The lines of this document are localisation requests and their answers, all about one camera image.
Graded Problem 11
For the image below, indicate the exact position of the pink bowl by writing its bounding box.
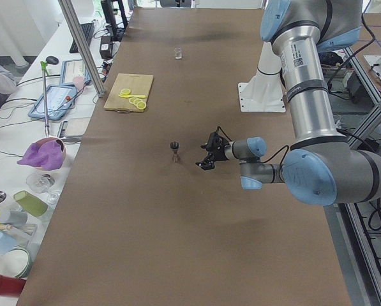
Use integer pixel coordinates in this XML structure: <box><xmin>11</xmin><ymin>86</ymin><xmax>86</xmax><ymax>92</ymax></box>
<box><xmin>34</xmin><ymin>137</ymin><xmax>66</xmax><ymax>171</ymax></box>

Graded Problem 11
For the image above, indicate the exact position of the computer mouse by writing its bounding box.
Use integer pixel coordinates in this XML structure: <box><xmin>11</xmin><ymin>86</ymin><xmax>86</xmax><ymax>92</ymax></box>
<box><xmin>46</xmin><ymin>55</ymin><xmax>59</xmax><ymax>65</ymax></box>

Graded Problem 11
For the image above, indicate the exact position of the black power adapter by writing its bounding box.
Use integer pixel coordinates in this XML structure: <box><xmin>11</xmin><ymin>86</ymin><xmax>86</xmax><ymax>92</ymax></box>
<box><xmin>100</xmin><ymin>36</ymin><xmax>114</xmax><ymax>59</ymax></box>

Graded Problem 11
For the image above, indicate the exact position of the wine glass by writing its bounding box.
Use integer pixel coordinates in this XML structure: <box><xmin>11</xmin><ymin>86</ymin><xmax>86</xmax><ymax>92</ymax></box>
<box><xmin>26</xmin><ymin>173</ymin><xmax>60</xmax><ymax>205</ymax></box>

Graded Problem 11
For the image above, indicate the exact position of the grey cup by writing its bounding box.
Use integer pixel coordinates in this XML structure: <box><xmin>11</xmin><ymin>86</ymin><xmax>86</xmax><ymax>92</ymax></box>
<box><xmin>0</xmin><ymin>210</ymin><xmax>27</xmax><ymax>227</ymax></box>

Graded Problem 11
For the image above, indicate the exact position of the near teach pendant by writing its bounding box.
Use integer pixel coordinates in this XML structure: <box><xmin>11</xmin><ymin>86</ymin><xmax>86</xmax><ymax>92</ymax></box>
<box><xmin>28</xmin><ymin>85</ymin><xmax>77</xmax><ymax>121</ymax></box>

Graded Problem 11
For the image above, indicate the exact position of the aluminium frame post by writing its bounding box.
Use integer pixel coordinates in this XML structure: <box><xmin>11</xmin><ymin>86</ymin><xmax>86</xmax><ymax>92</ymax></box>
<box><xmin>58</xmin><ymin>0</ymin><xmax>105</xmax><ymax>98</ymax></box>

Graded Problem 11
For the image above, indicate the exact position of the steel jigger measuring cup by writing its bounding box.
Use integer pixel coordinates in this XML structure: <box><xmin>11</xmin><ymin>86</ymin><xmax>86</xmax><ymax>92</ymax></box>
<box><xmin>170</xmin><ymin>141</ymin><xmax>180</xmax><ymax>163</ymax></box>

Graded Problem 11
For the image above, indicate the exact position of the black keyboard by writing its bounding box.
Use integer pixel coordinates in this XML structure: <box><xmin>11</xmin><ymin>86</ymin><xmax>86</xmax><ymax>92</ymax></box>
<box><xmin>69</xmin><ymin>22</ymin><xmax>96</xmax><ymax>54</ymax></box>

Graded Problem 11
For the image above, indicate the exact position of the white green bowl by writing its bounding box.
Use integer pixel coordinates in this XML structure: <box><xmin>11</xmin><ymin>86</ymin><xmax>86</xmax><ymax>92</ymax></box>
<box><xmin>0</xmin><ymin>247</ymin><xmax>32</xmax><ymax>279</ymax></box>

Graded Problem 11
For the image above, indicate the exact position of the far teach pendant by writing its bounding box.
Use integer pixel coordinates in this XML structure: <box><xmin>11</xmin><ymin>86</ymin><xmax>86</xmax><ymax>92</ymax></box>
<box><xmin>59</xmin><ymin>59</ymin><xmax>91</xmax><ymax>86</ymax></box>

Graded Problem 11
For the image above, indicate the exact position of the teach pendant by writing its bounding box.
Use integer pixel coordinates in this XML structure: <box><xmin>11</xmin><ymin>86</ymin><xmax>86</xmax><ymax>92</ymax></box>
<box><xmin>59</xmin><ymin>59</ymin><xmax>91</xmax><ymax>86</ymax></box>
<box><xmin>28</xmin><ymin>85</ymin><xmax>77</xmax><ymax>121</ymax></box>

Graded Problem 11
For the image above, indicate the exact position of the purple cloth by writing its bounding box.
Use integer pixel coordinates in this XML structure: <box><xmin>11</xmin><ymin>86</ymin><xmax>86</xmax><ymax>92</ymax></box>
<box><xmin>17</xmin><ymin>140</ymin><xmax>64</xmax><ymax>171</ymax></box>

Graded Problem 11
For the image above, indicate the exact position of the green handled grabber stick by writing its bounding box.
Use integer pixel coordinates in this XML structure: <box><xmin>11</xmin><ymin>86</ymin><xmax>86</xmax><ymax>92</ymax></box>
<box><xmin>40</xmin><ymin>61</ymin><xmax>50</xmax><ymax>138</ymax></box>

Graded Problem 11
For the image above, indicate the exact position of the red cylinder cup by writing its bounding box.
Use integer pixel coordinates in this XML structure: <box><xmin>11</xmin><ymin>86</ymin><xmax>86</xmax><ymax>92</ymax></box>
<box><xmin>0</xmin><ymin>274</ymin><xmax>26</xmax><ymax>297</ymax></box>

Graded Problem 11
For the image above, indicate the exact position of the light blue cup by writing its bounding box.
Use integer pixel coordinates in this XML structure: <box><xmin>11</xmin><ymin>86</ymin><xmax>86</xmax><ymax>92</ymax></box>
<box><xmin>0</xmin><ymin>231</ymin><xmax>18</xmax><ymax>254</ymax></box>

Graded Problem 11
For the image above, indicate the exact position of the bamboo cutting board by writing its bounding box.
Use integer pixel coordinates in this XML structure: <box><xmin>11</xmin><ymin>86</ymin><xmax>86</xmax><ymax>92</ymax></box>
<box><xmin>103</xmin><ymin>73</ymin><xmax>154</xmax><ymax>112</ymax></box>

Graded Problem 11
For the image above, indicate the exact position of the clear glass cup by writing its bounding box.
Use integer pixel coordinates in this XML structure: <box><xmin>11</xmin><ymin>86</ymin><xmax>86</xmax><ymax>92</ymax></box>
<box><xmin>174</xmin><ymin>47</ymin><xmax>183</xmax><ymax>60</ymax></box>

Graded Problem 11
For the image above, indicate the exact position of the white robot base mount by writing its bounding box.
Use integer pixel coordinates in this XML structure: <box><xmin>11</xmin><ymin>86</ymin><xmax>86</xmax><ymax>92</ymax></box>
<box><xmin>238</xmin><ymin>42</ymin><xmax>286</xmax><ymax>113</ymax></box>

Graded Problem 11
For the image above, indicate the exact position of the lemon slice pair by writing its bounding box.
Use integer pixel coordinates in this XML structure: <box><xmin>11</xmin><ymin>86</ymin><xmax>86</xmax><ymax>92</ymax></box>
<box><xmin>119</xmin><ymin>88</ymin><xmax>131</xmax><ymax>98</ymax></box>

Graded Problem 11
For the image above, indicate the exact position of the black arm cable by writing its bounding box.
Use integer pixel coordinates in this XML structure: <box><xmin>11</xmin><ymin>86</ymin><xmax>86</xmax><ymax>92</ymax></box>
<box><xmin>216</xmin><ymin>126</ymin><xmax>290</xmax><ymax>166</ymax></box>

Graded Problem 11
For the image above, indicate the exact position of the kitchen scale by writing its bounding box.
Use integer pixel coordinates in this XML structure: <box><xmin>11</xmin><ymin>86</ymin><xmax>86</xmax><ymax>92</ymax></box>
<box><xmin>57</xmin><ymin>117</ymin><xmax>91</xmax><ymax>142</ymax></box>

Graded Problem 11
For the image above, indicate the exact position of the green plastic cup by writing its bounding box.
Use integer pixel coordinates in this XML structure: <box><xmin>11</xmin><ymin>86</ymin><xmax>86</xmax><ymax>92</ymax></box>
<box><xmin>13</xmin><ymin>191</ymin><xmax>49</xmax><ymax>217</ymax></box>

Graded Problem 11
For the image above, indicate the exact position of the black monitor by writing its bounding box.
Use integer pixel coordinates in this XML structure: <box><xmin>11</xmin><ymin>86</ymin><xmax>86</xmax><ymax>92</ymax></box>
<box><xmin>100</xmin><ymin>0</ymin><xmax>128</xmax><ymax>41</ymax></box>

